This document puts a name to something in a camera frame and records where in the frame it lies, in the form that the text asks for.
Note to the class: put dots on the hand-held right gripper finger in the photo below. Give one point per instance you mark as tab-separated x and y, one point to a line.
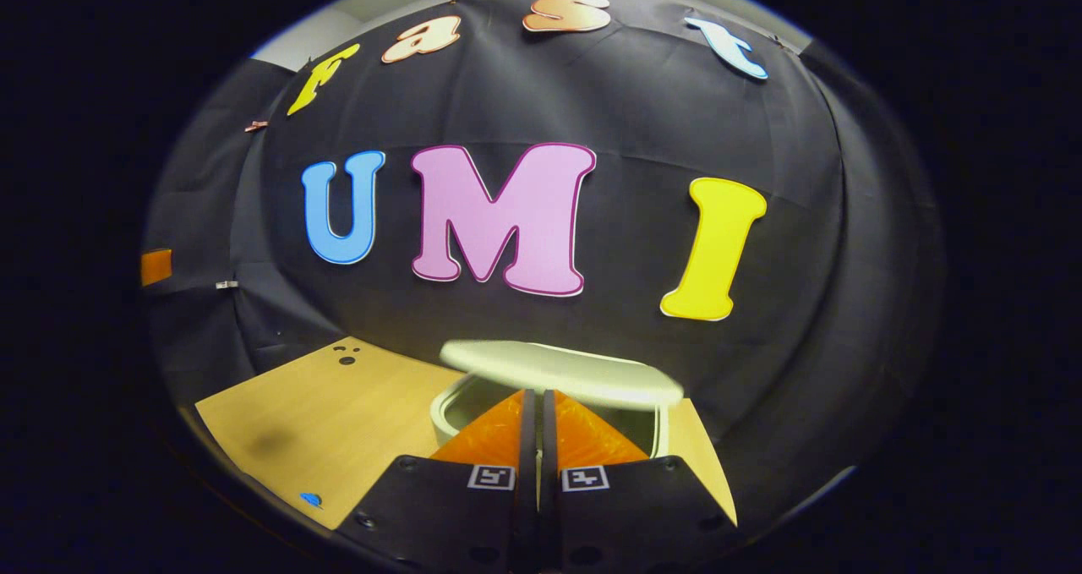
549	489
528	489

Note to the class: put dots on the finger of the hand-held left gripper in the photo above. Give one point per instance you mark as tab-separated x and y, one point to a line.
156	267

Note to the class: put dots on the pale green garbage bin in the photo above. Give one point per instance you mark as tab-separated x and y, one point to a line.
558	371

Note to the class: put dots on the blue paper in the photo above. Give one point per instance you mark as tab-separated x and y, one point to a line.
311	500

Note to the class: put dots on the black backdrop cloth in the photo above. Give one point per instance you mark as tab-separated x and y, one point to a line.
634	117

